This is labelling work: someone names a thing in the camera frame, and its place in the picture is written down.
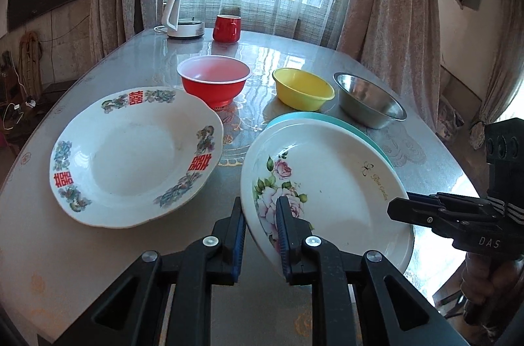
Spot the turquoise round plate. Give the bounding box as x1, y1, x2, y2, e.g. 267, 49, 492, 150
267, 112, 393, 167

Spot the right hand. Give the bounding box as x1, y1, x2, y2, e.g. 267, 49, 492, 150
461, 253, 523, 330

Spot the stainless steel bowl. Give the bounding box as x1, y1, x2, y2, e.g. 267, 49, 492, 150
333, 72, 407, 130

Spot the white patterned deep plate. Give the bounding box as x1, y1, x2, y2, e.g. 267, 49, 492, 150
49, 86, 224, 229

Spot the white rose plate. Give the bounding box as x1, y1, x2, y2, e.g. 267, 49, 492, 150
241, 118, 414, 271

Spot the right brown curtain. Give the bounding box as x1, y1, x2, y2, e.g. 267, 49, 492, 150
337, 0, 440, 129

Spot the wooden folding chair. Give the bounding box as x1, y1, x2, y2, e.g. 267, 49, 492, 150
19, 31, 43, 100

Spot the lace table mat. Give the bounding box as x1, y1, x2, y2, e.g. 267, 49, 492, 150
217, 75, 426, 168

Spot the white glass kettle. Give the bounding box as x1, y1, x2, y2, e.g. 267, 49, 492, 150
162, 0, 206, 39

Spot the red mug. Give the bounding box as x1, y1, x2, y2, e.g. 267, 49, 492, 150
212, 14, 242, 44

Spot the yellow plastic bowl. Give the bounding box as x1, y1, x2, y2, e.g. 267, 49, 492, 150
273, 68, 335, 112

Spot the red plastic bowl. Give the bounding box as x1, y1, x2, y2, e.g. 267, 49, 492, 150
177, 55, 251, 109

